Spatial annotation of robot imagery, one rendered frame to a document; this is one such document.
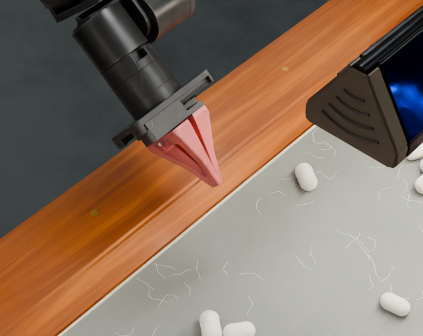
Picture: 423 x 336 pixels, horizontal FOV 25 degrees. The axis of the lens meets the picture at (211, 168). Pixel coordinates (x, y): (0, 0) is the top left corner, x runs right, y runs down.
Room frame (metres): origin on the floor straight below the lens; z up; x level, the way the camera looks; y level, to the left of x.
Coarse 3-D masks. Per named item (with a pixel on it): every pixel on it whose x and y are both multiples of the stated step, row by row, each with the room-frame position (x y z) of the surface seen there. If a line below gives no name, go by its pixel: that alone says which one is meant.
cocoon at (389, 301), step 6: (384, 294) 0.57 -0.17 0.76; (390, 294) 0.57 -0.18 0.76; (384, 300) 0.57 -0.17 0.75; (390, 300) 0.57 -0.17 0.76; (396, 300) 0.57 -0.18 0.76; (402, 300) 0.57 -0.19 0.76; (384, 306) 0.56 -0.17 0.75; (390, 306) 0.56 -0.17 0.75; (396, 306) 0.56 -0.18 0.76; (402, 306) 0.56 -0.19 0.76; (408, 306) 0.56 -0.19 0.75; (396, 312) 0.56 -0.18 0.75; (402, 312) 0.56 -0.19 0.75; (408, 312) 0.56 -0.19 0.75
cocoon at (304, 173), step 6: (300, 168) 0.74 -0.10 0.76; (306, 168) 0.74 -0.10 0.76; (300, 174) 0.74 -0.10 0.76; (306, 174) 0.73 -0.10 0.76; (312, 174) 0.73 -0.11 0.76; (300, 180) 0.73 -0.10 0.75; (306, 180) 0.73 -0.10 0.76; (312, 180) 0.73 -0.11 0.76; (300, 186) 0.73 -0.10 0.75; (306, 186) 0.72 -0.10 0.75; (312, 186) 0.72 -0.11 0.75
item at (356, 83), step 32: (416, 32) 0.53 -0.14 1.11; (352, 64) 0.50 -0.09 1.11; (384, 64) 0.50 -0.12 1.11; (416, 64) 0.52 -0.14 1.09; (320, 96) 0.51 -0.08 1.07; (352, 96) 0.49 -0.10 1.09; (384, 96) 0.49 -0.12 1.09; (416, 96) 0.50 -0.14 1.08; (352, 128) 0.49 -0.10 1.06; (384, 128) 0.47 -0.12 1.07; (416, 128) 0.49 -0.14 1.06; (384, 160) 0.47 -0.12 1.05
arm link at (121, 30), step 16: (112, 0) 0.78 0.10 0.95; (128, 0) 0.78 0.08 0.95; (80, 16) 0.76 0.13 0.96; (96, 16) 0.74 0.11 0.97; (112, 16) 0.75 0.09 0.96; (128, 16) 0.76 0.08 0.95; (144, 16) 0.77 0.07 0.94; (80, 32) 0.74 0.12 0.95; (96, 32) 0.73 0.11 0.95; (112, 32) 0.73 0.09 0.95; (128, 32) 0.74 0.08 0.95; (144, 32) 0.77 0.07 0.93; (96, 48) 0.73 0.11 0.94; (112, 48) 0.72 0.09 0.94; (128, 48) 0.72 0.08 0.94; (96, 64) 0.72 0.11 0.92; (112, 64) 0.72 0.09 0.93
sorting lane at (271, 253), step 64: (320, 128) 0.83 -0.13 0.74; (256, 192) 0.72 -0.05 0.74; (320, 192) 0.72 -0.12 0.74; (384, 192) 0.72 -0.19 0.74; (192, 256) 0.63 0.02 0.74; (256, 256) 0.63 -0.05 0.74; (320, 256) 0.63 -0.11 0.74; (384, 256) 0.63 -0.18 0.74; (128, 320) 0.55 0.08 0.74; (192, 320) 0.55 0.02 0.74; (256, 320) 0.55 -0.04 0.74; (320, 320) 0.55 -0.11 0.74; (384, 320) 0.55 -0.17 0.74
